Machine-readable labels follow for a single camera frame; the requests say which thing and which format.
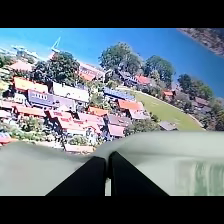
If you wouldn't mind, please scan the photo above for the beige garment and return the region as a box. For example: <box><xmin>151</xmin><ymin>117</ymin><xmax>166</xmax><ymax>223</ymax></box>
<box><xmin>0</xmin><ymin>130</ymin><xmax>224</xmax><ymax>197</ymax></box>

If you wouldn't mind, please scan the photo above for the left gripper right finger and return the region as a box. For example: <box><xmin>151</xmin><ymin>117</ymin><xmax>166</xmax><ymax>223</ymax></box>
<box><xmin>109</xmin><ymin>151</ymin><xmax>170</xmax><ymax>197</ymax></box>

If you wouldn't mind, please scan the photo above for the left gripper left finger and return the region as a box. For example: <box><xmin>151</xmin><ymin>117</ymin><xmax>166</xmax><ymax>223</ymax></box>
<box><xmin>46</xmin><ymin>156</ymin><xmax>107</xmax><ymax>197</ymax></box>

